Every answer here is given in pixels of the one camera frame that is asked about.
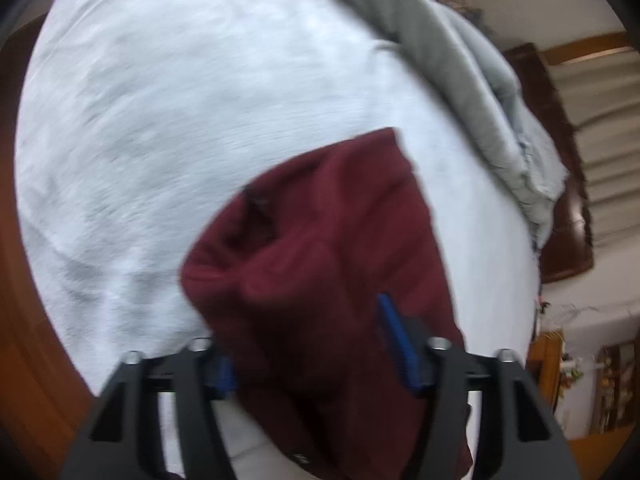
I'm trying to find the white towel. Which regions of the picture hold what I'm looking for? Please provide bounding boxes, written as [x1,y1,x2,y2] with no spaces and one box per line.
[15,0,543,480]

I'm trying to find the dark wooden headboard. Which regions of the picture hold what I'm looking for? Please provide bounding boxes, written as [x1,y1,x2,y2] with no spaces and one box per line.
[502,42,596,285]

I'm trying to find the wooden cabinet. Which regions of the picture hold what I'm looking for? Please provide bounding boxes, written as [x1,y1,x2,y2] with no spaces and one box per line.
[527,330,640,443]

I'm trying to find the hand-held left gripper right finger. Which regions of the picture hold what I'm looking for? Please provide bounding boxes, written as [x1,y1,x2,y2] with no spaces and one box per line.
[376,294,581,480]

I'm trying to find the maroon pants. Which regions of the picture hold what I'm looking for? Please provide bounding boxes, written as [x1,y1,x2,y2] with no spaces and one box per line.
[180,127,474,480]

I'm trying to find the beige curtain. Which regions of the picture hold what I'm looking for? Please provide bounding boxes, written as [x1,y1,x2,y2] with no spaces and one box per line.
[547,45,640,288]

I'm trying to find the patterned pillow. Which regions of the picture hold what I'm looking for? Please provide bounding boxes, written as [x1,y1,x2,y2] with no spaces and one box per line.
[432,0,496,33]

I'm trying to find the grey duvet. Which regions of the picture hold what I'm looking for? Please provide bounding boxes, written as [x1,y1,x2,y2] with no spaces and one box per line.
[295,0,571,251]

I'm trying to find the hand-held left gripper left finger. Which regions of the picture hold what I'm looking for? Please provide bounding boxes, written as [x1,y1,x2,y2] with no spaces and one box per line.
[60,338,237,480]

